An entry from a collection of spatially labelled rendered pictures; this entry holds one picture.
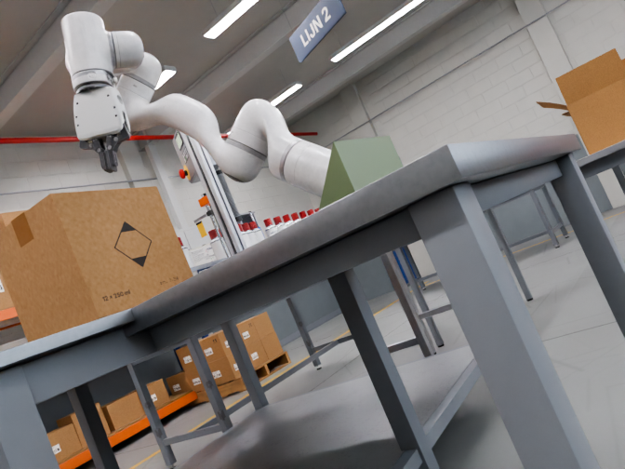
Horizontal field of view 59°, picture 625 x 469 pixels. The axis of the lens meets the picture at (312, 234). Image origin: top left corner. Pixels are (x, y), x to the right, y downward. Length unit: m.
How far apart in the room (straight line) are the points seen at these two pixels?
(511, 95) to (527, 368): 8.74
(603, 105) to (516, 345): 2.20
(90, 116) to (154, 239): 0.31
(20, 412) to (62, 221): 0.46
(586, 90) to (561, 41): 6.48
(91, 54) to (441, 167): 0.86
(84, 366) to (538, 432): 0.64
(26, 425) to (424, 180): 0.61
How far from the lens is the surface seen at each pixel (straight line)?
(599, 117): 2.78
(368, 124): 10.04
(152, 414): 3.88
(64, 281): 1.22
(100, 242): 1.24
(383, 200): 0.63
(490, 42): 9.48
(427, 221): 0.64
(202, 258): 2.30
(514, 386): 0.66
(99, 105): 1.24
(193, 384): 6.42
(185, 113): 1.60
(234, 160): 1.51
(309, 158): 1.38
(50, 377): 0.91
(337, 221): 0.67
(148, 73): 1.71
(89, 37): 1.29
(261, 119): 1.50
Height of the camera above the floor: 0.75
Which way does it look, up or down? 4 degrees up
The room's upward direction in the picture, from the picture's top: 23 degrees counter-clockwise
